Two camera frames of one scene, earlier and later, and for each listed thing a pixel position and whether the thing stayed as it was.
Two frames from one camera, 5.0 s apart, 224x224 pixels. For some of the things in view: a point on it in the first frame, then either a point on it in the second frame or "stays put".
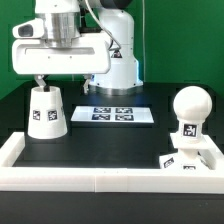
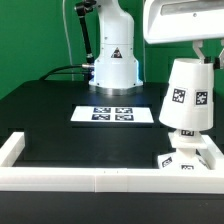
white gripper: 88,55 → 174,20
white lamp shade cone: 46,114 → 188,99
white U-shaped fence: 106,179 stays put
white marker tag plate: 113,114 stays put
